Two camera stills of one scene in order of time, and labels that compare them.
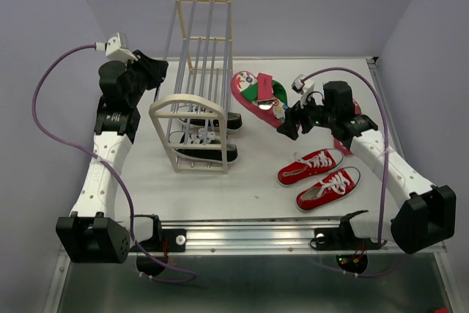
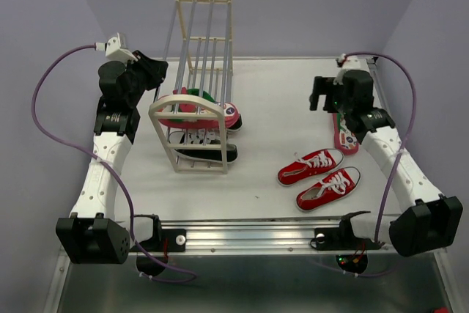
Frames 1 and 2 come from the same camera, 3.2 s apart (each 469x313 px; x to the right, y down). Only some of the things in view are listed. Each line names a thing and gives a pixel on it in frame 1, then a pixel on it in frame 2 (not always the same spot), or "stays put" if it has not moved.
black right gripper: [292, 115] -> [322, 88]
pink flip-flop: [261, 95] -> [233, 118]
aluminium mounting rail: [258, 237] stays put
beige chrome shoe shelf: [195, 102] stays put
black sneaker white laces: [196, 137] stays put
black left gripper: [155, 69] stays put
